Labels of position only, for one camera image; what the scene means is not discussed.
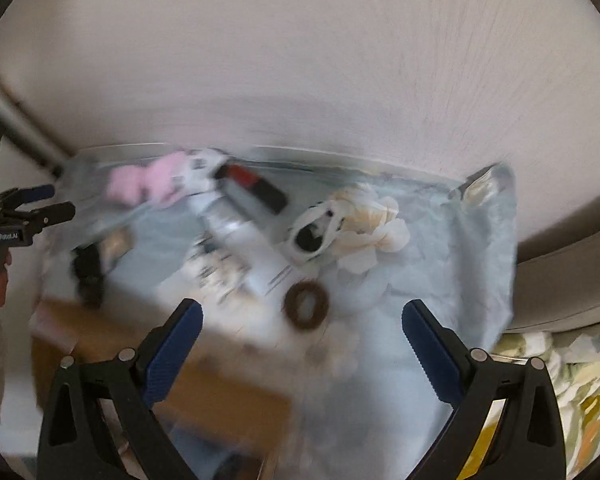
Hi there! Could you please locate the white black spotted sock roll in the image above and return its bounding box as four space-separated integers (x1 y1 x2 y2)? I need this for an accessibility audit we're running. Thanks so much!
182 148 230 195

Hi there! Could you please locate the cardboard box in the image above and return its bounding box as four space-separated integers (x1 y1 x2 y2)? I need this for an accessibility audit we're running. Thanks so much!
30 299 291 462

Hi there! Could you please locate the pink fluffy sock roll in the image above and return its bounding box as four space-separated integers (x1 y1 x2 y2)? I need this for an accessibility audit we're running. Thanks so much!
106 166 145 207
143 151 187 208

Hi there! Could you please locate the red black lipstick tube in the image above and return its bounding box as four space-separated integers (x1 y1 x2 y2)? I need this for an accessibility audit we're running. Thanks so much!
213 160 288 214

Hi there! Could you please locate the beige cream jar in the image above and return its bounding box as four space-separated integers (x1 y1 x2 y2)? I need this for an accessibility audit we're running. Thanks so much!
98 226 135 274

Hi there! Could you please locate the white floral small box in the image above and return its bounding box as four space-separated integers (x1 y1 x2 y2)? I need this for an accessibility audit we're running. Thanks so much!
181 242 249 304

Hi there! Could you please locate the grey sofa cushion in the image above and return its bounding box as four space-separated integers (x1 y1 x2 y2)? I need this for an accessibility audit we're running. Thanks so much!
508 232 600 333

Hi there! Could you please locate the brown hair scrunchie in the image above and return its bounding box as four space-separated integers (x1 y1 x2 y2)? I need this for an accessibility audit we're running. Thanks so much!
283 281 329 332

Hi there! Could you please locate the floral light blue cloth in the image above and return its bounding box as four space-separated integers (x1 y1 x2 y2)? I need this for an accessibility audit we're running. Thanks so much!
38 150 517 479

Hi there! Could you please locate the silver white cosmetic tube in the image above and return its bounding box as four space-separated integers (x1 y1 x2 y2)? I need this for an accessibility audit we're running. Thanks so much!
187 192 304 308

